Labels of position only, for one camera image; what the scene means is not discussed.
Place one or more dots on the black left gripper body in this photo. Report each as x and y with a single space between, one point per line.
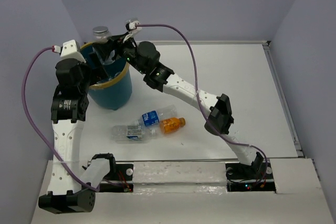
98 73

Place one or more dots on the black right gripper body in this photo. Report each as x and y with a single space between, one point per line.
126 50

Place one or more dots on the clear wide-mouth plastic jar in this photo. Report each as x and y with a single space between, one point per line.
100 35

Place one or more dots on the orange juice bottle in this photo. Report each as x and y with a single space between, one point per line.
171 125

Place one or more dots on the small Pepsi labelled bottle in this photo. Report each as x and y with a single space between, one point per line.
108 81

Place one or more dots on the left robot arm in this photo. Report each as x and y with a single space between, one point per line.
72 188

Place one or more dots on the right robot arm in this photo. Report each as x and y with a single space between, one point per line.
145 58

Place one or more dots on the teal bin yellow rim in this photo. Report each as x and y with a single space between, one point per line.
113 96

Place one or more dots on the clear bottle white cap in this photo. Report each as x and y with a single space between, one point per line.
132 133

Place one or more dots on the clear bottle blue label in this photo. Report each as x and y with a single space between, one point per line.
156 116

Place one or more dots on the white foam front board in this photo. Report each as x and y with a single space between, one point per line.
196 192

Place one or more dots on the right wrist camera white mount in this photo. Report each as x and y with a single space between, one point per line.
133 27

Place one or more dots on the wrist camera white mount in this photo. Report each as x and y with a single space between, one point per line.
69 50
133 27

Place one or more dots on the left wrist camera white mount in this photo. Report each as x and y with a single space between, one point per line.
69 50

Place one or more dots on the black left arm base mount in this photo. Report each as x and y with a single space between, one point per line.
118 183

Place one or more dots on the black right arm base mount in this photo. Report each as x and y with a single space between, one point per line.
244 178

